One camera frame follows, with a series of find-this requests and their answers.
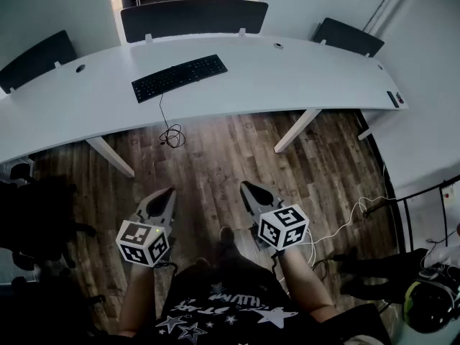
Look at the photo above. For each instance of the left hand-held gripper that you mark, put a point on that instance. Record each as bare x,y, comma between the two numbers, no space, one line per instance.
138,241

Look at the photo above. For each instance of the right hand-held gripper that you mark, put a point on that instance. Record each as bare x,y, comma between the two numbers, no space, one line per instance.
284,228

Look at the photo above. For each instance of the black keyboard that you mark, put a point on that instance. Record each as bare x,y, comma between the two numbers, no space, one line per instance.
179,77

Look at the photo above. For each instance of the person's right forearm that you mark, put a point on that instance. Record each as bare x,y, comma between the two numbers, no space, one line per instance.
305,282

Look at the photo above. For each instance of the person's left forearm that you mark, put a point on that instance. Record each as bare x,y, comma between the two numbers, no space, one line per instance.
138,297

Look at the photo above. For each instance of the person's black shoe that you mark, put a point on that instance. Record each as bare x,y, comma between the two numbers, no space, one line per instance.
227,235

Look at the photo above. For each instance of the white desk leg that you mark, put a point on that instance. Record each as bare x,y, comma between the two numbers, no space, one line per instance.
111,156
296,129
375,126

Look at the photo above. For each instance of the black star-print T-shirt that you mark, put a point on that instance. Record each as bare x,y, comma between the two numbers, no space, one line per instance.
230,311

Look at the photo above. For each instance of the black office chair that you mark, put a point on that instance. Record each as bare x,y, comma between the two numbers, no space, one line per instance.
36,221

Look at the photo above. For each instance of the black chair base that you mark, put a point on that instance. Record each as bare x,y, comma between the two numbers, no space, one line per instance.
377,268

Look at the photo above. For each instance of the black desk control panel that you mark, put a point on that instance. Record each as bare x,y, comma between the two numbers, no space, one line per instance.
392,99

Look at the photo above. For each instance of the beige cloth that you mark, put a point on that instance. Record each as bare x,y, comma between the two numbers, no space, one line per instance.
363,340

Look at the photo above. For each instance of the small red and black device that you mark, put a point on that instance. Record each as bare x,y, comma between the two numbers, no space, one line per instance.
400,98

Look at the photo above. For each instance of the wide dark desk divider panel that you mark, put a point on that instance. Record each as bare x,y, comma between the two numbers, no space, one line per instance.
194,20

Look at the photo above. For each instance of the black and yellow helmet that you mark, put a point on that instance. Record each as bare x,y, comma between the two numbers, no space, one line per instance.
429,304

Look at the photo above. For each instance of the black metal frame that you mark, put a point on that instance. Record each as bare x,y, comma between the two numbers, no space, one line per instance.
408,210

